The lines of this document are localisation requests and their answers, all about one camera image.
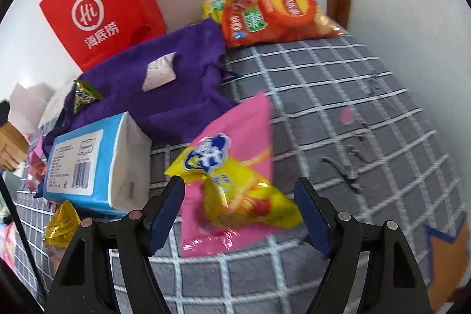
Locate red paper shopping bag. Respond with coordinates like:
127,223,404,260
39,0,168,72

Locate purple fleece cloth bag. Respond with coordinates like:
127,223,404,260
42,19,240,160

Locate white paper bag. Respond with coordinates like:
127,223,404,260
9,82,56,132

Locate blue tissue pack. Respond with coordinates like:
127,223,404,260
43,111,153,218

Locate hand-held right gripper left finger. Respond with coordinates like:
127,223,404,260
44,176,186,314

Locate small white packet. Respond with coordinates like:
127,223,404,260
142,52,177,92

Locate black cable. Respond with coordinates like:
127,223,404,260
0,174,45,302

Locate yellow chips bag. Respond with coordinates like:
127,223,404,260
201,0,269,24

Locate green snack packet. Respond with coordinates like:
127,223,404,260
72,79,105,115

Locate golden yellow snack packet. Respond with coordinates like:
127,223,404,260
44,200,81,247

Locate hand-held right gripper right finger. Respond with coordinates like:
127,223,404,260
293,176,434,314

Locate pink and yellow snack packet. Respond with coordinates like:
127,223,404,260
164,90,304,257

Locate shiny maroon snack packet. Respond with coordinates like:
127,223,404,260
26,143,48,190

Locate brown cardboard box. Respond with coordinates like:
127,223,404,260
0,123,29,171

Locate white textured blanket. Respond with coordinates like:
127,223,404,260
39,89,76,127

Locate orange chips bag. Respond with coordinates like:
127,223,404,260
221,0,344,49

